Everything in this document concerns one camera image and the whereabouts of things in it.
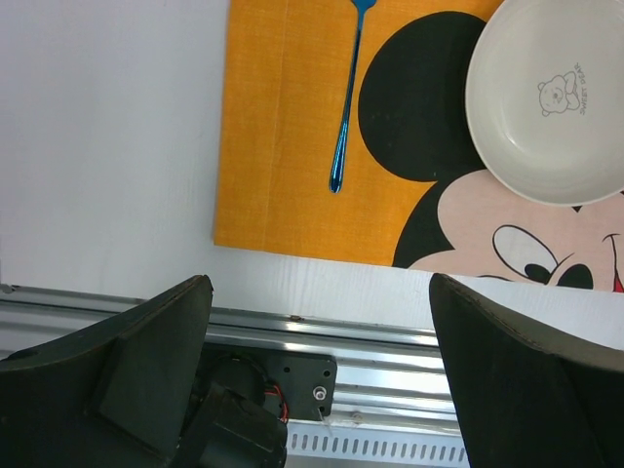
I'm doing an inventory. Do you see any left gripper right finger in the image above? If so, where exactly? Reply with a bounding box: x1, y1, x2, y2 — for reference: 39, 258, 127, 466
429, 274, 623, 467

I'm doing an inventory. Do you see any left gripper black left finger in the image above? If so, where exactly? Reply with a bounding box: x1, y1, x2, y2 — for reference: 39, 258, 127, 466
1, 276, 214, 467

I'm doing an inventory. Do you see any orange Mickey placemat cloth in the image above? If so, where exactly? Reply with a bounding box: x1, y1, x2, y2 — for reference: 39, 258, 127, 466
214, 1, 623, 293

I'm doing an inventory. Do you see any blue fork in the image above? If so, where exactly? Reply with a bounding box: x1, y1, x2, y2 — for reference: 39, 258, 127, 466
329, 0, 377, 194

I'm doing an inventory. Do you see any white round plate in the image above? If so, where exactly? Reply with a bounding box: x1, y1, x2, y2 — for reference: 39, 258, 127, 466
465, 0, 623, 206

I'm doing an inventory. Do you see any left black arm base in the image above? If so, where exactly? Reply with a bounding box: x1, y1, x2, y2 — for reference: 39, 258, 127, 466
196, 343, 337, 422

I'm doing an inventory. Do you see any aluminium mounting rail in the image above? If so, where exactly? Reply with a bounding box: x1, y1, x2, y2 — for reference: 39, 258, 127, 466
1, 287, 457, 431

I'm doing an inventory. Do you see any slotted grey cable duct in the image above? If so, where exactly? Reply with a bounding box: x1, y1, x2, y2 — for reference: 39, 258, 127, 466
287, 425, 470, 467

